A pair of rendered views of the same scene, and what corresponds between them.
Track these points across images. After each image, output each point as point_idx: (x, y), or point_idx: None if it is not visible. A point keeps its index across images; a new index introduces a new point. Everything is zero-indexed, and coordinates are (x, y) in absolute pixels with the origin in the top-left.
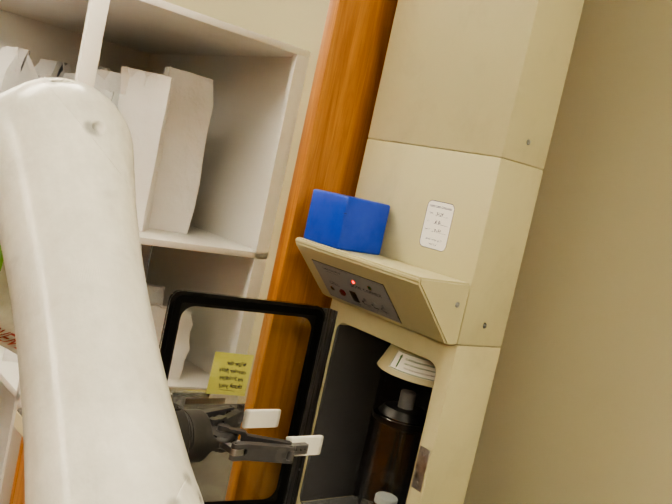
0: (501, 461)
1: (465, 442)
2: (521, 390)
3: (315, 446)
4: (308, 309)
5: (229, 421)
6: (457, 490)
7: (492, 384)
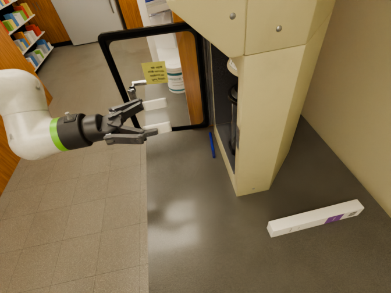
0: (347, 98)
1: (273, 121)
2: (372, 51)
3: (166, 128)
4: (187, 25)
5: (128, 112)
6: (271, 145)
7: (352, 46)
